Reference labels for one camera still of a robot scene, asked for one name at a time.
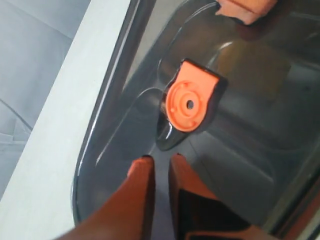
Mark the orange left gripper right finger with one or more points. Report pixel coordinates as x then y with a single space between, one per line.
197 214

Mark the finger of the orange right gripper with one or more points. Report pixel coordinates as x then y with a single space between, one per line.
247 11

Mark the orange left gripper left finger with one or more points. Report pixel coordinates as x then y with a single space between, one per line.
128 213

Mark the dark transparent box lid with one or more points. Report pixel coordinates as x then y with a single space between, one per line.
240 102

